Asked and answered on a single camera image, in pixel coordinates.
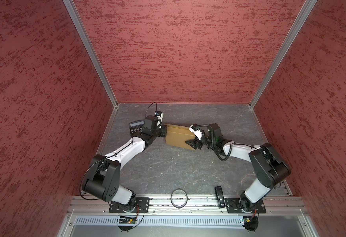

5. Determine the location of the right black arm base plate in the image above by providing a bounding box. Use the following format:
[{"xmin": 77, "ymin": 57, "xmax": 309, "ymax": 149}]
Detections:
[{"xmin": 224, "ymin": 197, "xmax": 267, "ymax": 214}]

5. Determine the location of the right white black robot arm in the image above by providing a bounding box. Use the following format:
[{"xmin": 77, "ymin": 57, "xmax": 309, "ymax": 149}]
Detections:
[{"xmin": 185, "ymin": 123, "xmax": 291, "ymax": 213}]

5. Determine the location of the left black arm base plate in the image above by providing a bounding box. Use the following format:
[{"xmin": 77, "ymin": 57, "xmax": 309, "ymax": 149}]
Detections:
[{"xmin": 109, "ymin": 197, "xmax": 150, "ymax": 213}]

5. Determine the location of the aluminium front rail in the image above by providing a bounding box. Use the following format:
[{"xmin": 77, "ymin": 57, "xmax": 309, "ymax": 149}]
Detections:
[{"xmin": 67, "ymin": 195, "xmax": 308, "ymax": 216}]

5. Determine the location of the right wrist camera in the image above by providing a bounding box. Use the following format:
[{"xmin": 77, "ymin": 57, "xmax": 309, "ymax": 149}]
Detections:
[{"xmin": 189, "ymin": 123, "xmax": 203, "ymax": 140}]

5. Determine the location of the brown cardboard box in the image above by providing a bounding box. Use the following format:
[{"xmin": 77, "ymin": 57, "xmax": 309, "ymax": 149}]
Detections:
[{"xmin": 166, "ymin": 124, "xmax": 196, "ymax": 150}]

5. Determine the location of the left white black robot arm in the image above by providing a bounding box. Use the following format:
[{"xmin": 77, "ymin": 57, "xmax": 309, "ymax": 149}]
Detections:
[{"xmin": 81, "ymin": 111, "xmax": 167, "ymax": 211}]

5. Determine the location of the black desk calculator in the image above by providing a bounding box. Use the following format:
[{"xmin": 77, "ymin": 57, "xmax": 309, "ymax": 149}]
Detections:
[{"xmin": 129, "ymin": 119, "xmax": 144, "ymax": 137}]

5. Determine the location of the white perforated cable duct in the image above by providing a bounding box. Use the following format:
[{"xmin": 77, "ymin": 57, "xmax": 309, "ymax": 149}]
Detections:
[{"xmin": 74, "ymin": 215, "xmax": 244, "ymax": 229}]

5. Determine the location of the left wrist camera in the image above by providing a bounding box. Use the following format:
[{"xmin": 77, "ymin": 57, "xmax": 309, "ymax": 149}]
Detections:
[{"xmin": 154, "ymin": 111, "xmax": 164, "ymax": 120}]

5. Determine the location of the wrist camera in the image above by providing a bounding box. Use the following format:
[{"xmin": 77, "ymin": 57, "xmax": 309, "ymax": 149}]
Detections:
[
  {"xmin": 154, "ymin": 111, "xmax": 164, "ymax": 120},
  {"xmin": 189, "ymin": 123, "xmax": 203, "ymax": 140}
]

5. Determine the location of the black rubber ring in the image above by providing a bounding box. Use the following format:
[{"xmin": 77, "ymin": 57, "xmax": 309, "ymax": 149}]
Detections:
[{"xmin": 170, "ymin": 189, "xmax": 188, "ymax": 209}]

